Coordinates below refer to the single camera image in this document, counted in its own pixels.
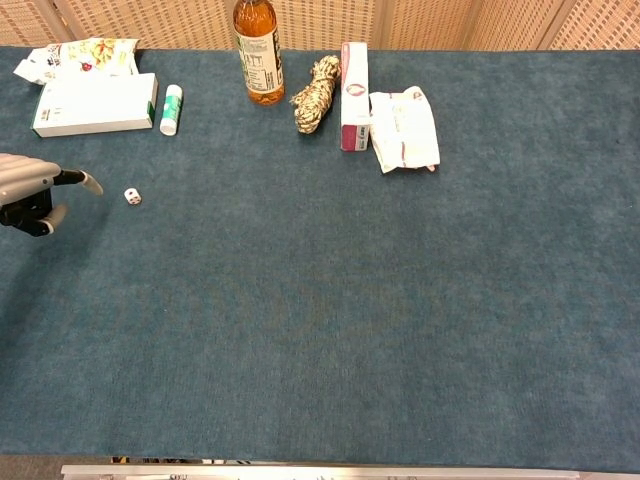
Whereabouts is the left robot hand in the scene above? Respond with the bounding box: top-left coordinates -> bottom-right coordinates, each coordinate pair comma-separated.
0,152 -> 105,238

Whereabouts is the white green cardboard box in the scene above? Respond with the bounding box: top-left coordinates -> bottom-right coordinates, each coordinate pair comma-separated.
30,72 -> 160,139

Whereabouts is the printed snack bag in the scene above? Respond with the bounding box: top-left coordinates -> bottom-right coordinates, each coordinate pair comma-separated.
13,37 -> 141,86

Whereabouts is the white green glue stick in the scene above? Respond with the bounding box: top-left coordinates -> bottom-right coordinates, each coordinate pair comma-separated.
159,84 -> 184,137

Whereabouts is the amber liquid bottle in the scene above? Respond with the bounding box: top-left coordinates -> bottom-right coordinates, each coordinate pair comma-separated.
232,0 -> 286,107

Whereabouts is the teal felt table mat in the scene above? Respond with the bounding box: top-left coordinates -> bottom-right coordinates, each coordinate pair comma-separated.
0,45 -> 640,474

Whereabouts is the white magenta long box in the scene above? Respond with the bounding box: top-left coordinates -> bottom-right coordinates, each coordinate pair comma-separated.
340,41 -> 371,153

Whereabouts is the white plastic wrapped packet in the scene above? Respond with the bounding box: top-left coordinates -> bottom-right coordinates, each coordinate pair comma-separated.
368,85 -> 442,175

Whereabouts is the woven rattan folding screen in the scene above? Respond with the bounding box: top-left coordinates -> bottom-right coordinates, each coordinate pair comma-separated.
0,0 -> 640,51

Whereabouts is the yellow white rope bundle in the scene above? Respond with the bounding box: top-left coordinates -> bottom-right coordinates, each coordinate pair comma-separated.
289,55 -> 343,135

